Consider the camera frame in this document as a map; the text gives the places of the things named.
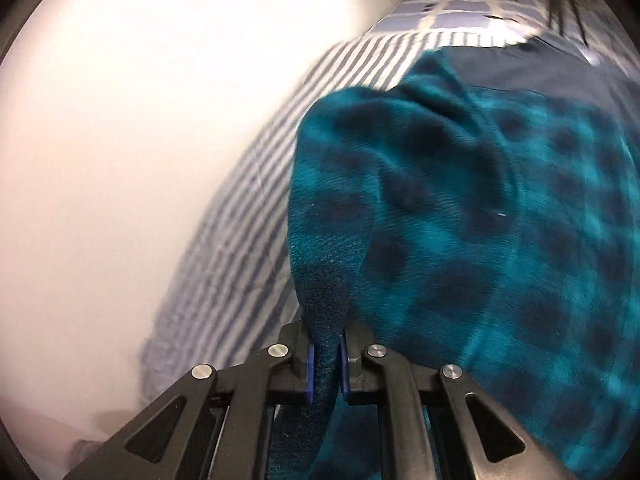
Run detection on teal plaid fleece garment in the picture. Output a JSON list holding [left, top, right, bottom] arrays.
[[270, 48, 639, 479]]

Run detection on blue white striped bed cover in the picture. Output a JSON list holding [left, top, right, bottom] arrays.
[[140, 0, 639, 401]]

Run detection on black tripod stand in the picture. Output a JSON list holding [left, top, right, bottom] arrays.
[[548, 0, 589, 47]]

